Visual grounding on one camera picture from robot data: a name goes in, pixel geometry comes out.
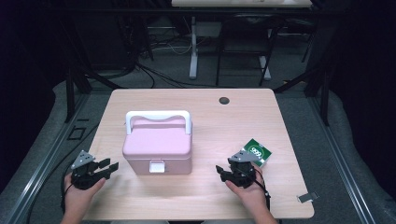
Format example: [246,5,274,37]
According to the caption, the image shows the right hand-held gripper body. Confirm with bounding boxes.
[228,149,260,189]

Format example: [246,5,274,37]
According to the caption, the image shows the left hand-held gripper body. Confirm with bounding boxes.
[70,149,106,191]

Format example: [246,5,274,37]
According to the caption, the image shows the green and white carton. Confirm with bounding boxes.
[241,138,273,169]

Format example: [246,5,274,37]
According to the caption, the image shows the pink storage box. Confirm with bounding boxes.
[121,110,193,175]

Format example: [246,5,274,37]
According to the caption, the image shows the person's left hand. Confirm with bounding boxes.
[64,172,106,216]

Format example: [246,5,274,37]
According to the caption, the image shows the person's right hand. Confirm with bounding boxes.
[225,169,270,214]

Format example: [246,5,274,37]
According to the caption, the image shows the metal clip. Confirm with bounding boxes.
[296,190,320,203]

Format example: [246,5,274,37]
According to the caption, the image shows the black metal stand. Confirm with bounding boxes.
[274,62,331,127]
[64,66,92,124]

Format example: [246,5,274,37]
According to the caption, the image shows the black chair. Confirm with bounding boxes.
[215,13,286,88]

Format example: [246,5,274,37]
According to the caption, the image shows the white desk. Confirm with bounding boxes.
[171,0,312,81]

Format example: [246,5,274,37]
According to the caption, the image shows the left hand-held gripper cable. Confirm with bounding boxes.
[60,169,75,214]

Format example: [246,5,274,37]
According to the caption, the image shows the hand-held gripper cable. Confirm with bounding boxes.
[253,167,272,210]
[60,169,75,214]

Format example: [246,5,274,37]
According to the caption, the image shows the right hand-held gripper cable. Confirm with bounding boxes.
[253,167,272,210]

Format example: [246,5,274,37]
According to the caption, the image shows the grey metal floor rail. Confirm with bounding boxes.
[0,92,92,224]
[307,96,377,224]

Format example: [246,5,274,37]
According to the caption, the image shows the black floor cables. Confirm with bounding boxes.
[136,62,219,90]

